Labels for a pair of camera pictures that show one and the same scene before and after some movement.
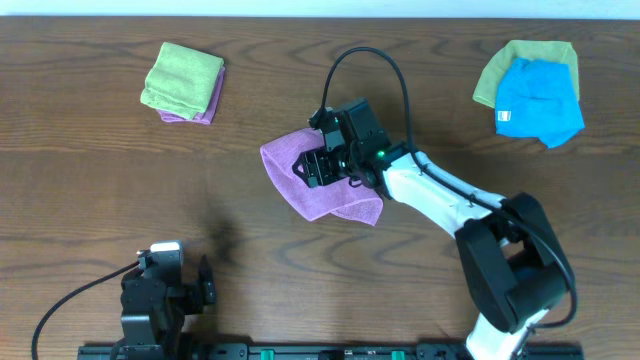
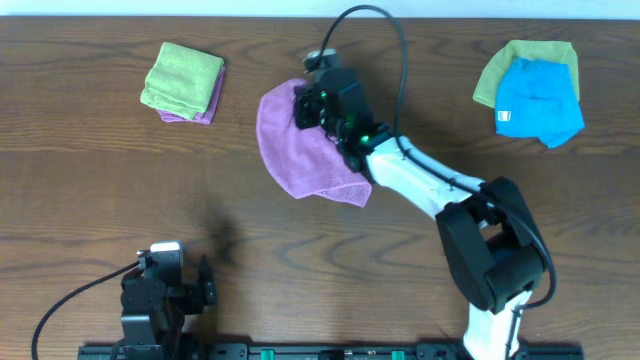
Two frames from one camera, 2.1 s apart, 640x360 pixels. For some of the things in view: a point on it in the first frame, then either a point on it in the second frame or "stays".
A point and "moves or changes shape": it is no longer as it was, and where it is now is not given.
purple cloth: [341, 197] moves or changes shape
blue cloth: [537, 100] stays
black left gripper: [206, 293] stays
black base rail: [324, 351] stays
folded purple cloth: [206, 116] stays
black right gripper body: [333, 166] to [313, 112]
